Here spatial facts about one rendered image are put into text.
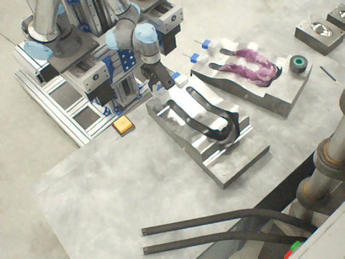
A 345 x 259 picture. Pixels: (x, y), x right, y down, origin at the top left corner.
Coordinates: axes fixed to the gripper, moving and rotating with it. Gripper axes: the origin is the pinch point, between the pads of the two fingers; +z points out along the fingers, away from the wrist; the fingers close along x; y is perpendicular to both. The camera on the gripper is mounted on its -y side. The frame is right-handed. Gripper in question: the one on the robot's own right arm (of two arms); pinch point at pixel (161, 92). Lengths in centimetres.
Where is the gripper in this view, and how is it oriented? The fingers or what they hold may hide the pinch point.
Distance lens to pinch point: 155.1
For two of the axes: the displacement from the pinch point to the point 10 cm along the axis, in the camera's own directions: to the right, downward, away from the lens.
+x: -7.7, 5.8, -2.6
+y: -6.3, -6.2, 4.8
